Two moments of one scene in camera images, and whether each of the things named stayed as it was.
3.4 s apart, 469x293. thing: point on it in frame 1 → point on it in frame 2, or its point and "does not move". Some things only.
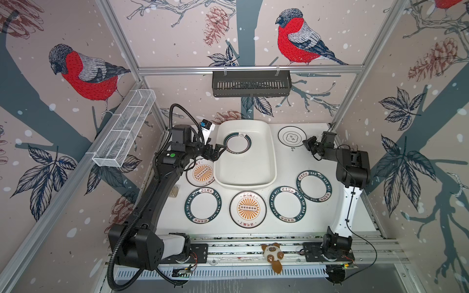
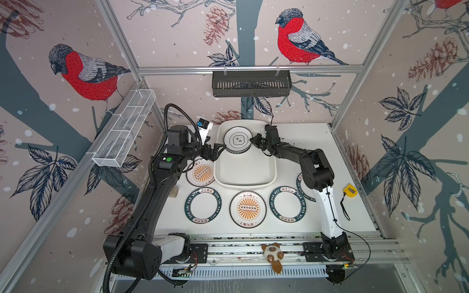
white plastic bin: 253,170 does not move
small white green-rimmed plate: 292,136 → 237,138
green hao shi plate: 203,205 does not move
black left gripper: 215,151 does not move
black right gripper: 309,143 → 256,141
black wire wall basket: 251,83 does not move
